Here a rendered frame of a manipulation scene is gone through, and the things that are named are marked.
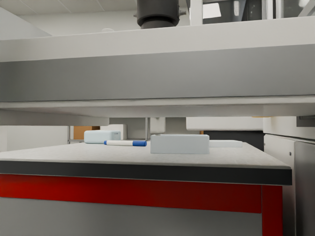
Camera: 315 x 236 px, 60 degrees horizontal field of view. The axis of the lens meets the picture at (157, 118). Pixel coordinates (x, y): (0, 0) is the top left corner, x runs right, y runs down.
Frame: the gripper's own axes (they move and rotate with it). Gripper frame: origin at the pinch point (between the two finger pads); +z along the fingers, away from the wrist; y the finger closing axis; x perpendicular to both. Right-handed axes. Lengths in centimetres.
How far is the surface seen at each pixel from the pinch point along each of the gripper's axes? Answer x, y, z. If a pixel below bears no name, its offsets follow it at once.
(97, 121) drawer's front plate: 8.3, -15.2, 1.1
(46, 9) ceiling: 233, 370, -197
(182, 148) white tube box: -5.4, -1.4, 6.5
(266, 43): -12.4, -39.0, -3.9
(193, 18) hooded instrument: -8, 54, -43
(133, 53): -2.6, -38.1, -3.8
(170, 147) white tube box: -2.9, -1.4, 6.5
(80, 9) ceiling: 177, 378, -197
